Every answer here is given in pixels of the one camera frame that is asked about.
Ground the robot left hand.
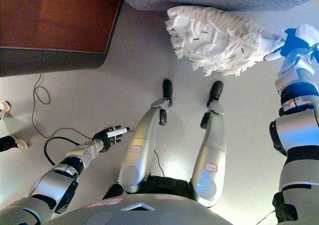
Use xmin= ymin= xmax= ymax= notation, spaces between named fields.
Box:
xmin=92 ymin=126 xmax=131 ymax=153

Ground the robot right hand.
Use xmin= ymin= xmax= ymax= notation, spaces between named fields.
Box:
xmin=263 ymin=23 xmax=319 ymax=62

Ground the white fringed pillow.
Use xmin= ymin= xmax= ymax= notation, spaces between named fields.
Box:
xmin=164 ymin=5 xmax=285 ymax=78

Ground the robot left silver leg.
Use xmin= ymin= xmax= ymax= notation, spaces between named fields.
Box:
xmin=118 ymin=97 xmax=173 ymax=195

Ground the robot silver leg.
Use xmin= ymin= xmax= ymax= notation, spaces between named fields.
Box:
xmin=191 ymin=101 xmax=228 ymax=209
xmin=118 ymin=97 xmax=173 ymax=195

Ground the robot left black foot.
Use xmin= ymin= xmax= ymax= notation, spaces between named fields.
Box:
xmin=162 ymin=79 xmax=174 ymax=107

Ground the robot black foot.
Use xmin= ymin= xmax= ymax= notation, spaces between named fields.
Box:
xmin=206 ymin=80 xmax=224 ymax=106
xmin=162 ymin=79 xmax=174 ymax=107

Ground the robot grey torso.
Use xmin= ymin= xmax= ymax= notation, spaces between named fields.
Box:
xmin=49 ymin=175 xmax=240 ymax=225

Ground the robot right black foot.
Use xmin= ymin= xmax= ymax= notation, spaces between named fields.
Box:
xmin=206 ymin=80 xmax=224 ymax=106

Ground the robot right silver leg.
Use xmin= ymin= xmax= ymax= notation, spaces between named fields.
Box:
xmin=191 ymin=101 xmax=228 ymax=209

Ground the red-brown wooden table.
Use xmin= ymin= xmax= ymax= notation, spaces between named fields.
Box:
xmin=0 ymin=0 xmax=123 ymax=77

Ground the thin black tether cable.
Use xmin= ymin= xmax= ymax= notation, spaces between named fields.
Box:
xmin=153 ymin=149 xmax=166 ymax=179

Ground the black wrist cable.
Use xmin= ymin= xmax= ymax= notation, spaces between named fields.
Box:
xmin=43 ymin=136 xmax=81 ymax=166

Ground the thin black floor cable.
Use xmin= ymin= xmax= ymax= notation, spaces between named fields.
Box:
xmin=31 ymin=72 xmax=137 ymax=140

